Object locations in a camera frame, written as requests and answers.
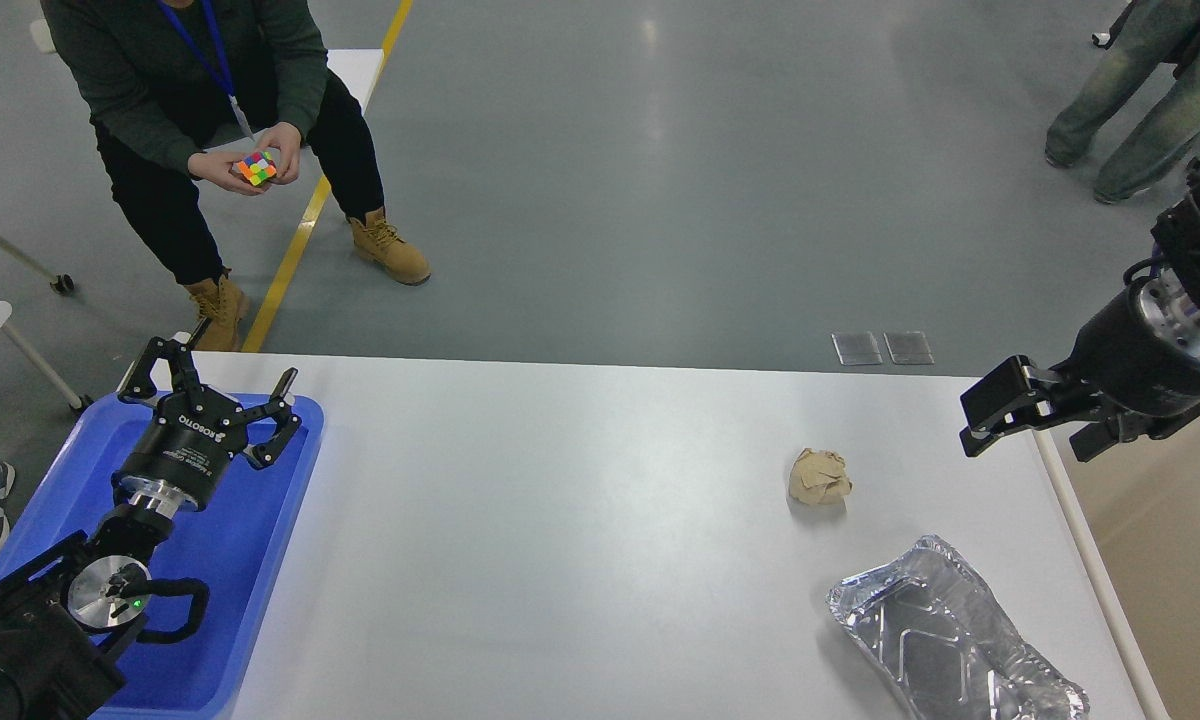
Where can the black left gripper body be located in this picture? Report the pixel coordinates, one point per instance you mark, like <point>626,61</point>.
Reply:
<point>185,451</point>

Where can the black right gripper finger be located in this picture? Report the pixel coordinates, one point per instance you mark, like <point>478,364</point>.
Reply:
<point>1019,395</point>
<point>1107,426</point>

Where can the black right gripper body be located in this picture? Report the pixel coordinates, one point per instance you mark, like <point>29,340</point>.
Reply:
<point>1118,353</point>

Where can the colourful puzzle cube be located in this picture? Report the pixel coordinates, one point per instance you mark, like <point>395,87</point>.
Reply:
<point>257,168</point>

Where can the aluminium foil tray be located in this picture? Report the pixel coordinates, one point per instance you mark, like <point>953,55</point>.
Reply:
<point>934,629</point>

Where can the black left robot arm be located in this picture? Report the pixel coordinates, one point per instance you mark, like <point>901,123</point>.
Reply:
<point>70,613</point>

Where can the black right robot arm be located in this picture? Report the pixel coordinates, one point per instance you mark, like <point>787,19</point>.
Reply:
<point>1171,281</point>

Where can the person's right hand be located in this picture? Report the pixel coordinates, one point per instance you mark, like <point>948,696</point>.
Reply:
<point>219,168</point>

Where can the person's left hand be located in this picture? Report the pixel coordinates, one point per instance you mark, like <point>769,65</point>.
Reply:
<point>283,140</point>

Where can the blue plastic tray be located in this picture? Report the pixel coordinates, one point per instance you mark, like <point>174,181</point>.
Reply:
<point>235,546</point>

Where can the beige waste bin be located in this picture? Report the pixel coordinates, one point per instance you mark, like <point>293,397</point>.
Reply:
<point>1136,511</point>

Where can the right metal floor plate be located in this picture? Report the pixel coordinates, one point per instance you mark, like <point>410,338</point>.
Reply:
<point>909,348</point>

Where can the metal floor plate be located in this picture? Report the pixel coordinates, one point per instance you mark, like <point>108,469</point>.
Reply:
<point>909,348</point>
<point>857,348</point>

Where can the left metal floor plate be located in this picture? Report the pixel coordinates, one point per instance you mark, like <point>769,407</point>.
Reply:
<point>857,348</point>

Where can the crumpled brown paper ball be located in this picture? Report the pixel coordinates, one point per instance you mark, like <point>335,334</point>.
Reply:
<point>819,478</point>

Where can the seated person in green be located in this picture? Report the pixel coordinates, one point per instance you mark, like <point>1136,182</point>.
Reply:
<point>165,79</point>

